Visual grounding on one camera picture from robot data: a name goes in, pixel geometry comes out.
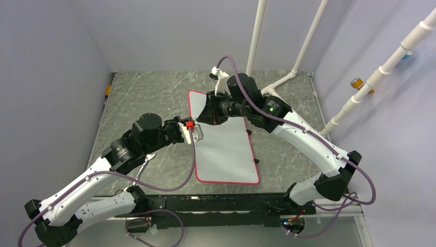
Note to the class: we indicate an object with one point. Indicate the orange yellow wall fitting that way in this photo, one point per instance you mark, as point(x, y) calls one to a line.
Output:
point(357, 83)

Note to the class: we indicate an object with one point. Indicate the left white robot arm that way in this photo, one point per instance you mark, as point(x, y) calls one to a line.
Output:
point(58, 219)

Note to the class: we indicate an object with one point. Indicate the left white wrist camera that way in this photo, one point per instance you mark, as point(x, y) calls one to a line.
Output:
point(191, 132)

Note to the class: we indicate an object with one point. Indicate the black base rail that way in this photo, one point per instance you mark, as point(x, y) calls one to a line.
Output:
point(266, 209)

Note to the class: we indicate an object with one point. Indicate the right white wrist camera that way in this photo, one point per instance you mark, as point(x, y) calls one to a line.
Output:
point(221, 89)

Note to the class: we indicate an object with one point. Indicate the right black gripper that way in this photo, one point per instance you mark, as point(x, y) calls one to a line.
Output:
point(212, 116)

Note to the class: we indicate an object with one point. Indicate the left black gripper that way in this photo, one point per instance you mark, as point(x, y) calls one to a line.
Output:
point(175, 122)

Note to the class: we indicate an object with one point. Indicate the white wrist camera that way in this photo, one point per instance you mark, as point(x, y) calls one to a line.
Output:
point(221, 89)
point(191, 132)

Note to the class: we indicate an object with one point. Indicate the red framed whiteboard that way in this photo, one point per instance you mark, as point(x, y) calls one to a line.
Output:
point(225, 154)

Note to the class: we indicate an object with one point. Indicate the white PVC diagonal pipe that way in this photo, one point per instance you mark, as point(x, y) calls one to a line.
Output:
point(420, 32)

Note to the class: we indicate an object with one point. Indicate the white PVC pipe frame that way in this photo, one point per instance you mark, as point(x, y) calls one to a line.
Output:
point(291, 36)

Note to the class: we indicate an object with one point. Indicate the silver combination wrench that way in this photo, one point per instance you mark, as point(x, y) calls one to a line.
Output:
point(143, 167)

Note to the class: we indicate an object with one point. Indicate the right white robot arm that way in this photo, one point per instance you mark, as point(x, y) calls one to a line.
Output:
point(238, 96)

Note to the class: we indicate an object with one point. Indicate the blue wall fitting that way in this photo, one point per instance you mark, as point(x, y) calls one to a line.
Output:
point(407, 55)

